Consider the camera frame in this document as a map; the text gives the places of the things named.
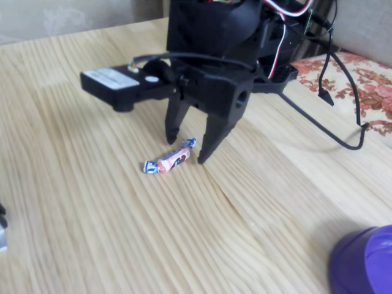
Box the long black power cable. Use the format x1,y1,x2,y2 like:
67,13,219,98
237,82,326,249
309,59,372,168
275,13,371,151

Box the floral cloth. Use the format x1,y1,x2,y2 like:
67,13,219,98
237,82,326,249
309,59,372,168
290,51,392,138

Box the purple bowl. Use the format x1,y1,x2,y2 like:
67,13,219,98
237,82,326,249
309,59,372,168
328,224,392,294

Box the white red servo wires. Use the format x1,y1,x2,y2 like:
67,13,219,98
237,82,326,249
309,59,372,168
258,0,317,80

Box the candy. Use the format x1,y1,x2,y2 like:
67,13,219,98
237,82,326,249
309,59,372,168
141,137,198,176

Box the black camera box white label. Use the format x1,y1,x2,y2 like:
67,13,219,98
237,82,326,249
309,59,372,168
80,60,176,113

